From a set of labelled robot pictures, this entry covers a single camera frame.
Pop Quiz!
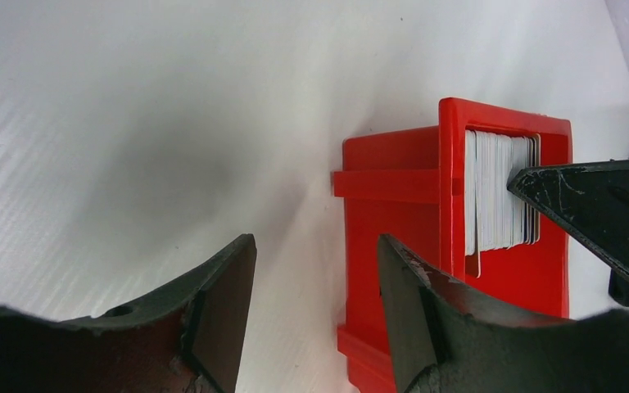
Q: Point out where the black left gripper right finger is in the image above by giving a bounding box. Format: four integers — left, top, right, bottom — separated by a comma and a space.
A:
378, 234, 629, 392

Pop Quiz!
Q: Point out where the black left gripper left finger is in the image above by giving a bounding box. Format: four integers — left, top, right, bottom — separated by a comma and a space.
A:
0, 234, 257, 392

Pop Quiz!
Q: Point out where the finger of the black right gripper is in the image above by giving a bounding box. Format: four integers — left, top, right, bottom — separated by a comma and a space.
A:
508, 160, 629, 282

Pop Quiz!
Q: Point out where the stack of credit cards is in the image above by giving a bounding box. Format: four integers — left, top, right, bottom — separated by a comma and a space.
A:
464, 130, 541, 278

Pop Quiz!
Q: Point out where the red plastic bin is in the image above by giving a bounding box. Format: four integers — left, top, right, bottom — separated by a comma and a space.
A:
332, 97, 574, 393

